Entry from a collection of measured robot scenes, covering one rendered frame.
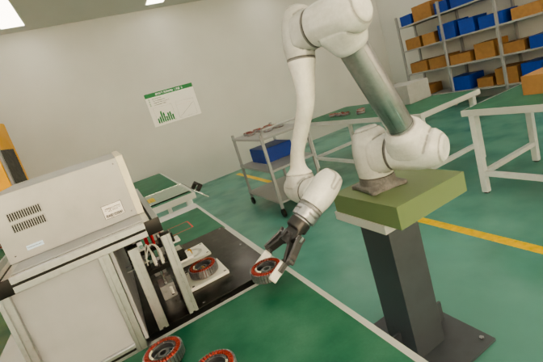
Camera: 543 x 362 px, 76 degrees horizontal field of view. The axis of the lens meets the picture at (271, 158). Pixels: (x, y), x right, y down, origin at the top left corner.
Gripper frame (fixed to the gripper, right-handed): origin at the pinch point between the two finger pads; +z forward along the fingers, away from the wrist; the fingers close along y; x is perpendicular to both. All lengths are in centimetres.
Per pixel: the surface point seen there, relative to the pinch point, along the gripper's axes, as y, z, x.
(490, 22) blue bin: -271, -535, 253
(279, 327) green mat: 19.4, 10.1, 1.8
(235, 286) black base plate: -9.0, 11.0, -1.0
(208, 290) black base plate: -15.9, 18.1, -5.2
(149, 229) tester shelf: -5.8, 11.3, -38.4
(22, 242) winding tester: -20, 36, -62
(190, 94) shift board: -560, -164, -4
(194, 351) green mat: 8.2, 29.6, -9.6
